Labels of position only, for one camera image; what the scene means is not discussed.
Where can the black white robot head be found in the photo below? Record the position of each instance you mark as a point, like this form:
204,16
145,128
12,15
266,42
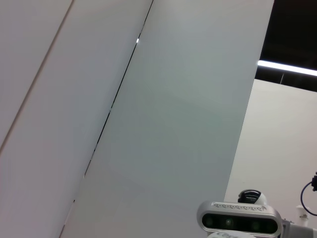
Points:
252,197

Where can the ceiling light strip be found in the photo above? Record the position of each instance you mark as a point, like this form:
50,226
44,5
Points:
284,67

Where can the small white fixture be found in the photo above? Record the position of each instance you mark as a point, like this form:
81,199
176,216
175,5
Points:
302,215

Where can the grey robot torso housing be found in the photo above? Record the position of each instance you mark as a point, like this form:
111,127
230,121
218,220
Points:
299,230

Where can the silver head camera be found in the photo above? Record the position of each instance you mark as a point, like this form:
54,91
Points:
237,220

